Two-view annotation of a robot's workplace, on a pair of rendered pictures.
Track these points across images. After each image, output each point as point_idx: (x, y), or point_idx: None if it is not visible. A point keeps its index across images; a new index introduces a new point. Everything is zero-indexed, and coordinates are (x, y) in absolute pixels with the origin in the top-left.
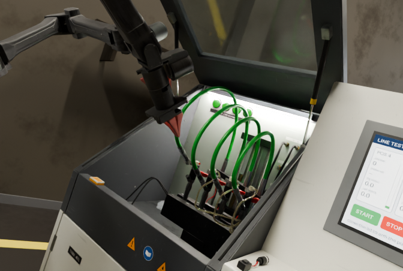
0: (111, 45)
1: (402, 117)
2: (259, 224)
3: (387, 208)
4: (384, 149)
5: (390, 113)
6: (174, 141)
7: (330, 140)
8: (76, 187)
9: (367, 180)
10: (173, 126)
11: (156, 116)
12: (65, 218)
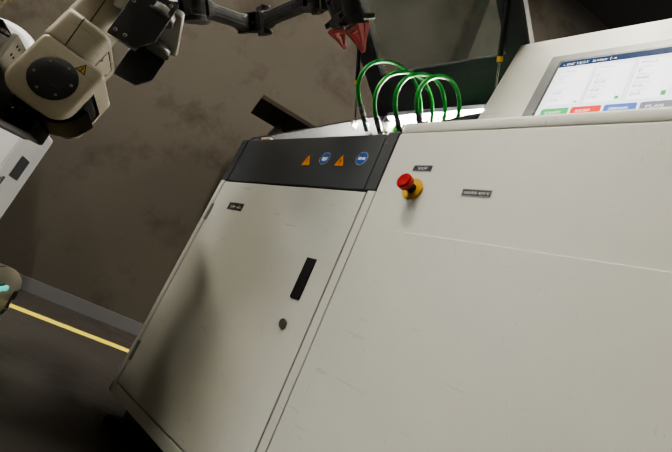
0: (303, 7)
1: (586, 46)
2: None
3: (575, 101)
4: (570, 68)
5: (575, 47)
6: None
7: (517, 80)
8: (244, 152)
9: (554, 91)
10: (360, 33)
11: (347, 14)
12: (226, 183)
